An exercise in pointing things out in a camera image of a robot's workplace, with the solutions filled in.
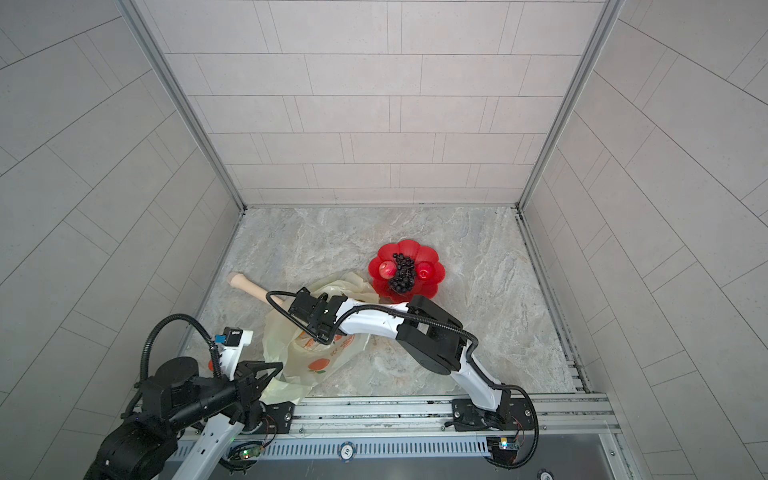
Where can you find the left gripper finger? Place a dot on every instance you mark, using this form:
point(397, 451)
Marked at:
point(257, 372)
point(249, 398)

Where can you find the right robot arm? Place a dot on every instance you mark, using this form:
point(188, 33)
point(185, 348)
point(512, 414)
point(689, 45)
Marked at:
point(429, 334)

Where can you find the beige rolling pin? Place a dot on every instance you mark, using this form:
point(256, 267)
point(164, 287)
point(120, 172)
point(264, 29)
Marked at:
point(241, 282)

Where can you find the aluminium mounting rail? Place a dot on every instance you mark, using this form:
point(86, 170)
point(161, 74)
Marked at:
point(348, 417)

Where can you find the circuit board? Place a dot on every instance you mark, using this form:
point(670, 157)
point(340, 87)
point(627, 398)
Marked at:
point(246, 452)
point(502, 451)

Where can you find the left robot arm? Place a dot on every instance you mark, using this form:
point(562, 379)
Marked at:
point(134, 451)

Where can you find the black grape bunch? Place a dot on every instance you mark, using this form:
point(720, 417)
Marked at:
point(404, 282)

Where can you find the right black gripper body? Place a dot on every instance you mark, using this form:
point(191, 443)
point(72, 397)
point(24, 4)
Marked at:
point(316, 326)

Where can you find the pink strawberry fruit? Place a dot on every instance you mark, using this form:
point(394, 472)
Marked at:
point(387, 269)

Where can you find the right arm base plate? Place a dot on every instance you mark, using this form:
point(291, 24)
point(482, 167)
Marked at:
point(512, 415)

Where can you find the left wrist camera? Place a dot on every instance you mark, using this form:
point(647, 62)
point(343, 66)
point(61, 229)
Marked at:
point(231, 337)

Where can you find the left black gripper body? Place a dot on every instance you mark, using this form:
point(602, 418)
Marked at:
point(215, 396)

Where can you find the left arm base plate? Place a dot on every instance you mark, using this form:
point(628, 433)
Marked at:
point(274, 419)

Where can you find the right circuit board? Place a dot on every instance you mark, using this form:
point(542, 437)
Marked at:
point(502, 451)

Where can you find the red flower-shaped plate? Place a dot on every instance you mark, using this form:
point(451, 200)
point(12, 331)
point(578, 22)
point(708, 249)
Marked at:
point(419, 253)

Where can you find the left circuit board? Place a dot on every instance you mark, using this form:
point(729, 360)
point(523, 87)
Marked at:
point(246, 452)

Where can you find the cream plastic fruit bag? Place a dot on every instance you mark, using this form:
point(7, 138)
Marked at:
point(307, 363)

